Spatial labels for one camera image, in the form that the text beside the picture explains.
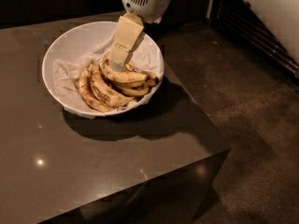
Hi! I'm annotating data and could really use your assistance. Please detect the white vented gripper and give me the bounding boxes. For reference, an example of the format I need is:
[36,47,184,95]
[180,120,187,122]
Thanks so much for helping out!
[109,0,171,72]

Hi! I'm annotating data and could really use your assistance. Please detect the curved spotted banana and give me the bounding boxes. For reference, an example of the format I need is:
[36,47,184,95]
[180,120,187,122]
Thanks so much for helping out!
[101,51,149,84]

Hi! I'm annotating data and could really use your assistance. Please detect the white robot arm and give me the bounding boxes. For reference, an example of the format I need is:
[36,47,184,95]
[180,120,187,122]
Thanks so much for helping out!
[109,0,171,72]

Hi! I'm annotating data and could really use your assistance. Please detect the white paper bowl liner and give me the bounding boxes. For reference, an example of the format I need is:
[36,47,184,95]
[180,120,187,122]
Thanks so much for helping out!
[51,28,164,119]

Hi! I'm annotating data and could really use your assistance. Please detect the small rear banana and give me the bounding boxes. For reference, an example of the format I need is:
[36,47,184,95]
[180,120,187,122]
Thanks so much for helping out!
[125,63,134,72]

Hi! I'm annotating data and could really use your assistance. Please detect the lower right yellow banana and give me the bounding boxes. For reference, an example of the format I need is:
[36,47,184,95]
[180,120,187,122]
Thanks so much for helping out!
[115,84,150,97]

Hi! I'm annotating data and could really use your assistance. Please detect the large spotted middle banana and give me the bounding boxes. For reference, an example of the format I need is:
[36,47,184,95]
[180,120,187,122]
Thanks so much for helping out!
[88,63,133,108]

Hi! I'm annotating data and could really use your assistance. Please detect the white round bowl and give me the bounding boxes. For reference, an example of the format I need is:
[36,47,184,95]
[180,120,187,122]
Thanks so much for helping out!
[41,21,165,118]

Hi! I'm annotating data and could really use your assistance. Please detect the leftmost spotted banana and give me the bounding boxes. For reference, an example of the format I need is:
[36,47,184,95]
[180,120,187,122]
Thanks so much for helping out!
[78,69,114,113]

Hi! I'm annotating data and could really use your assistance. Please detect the dark slatted radiator grille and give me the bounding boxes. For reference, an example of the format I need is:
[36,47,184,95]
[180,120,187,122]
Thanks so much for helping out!
[210,0,299,79]

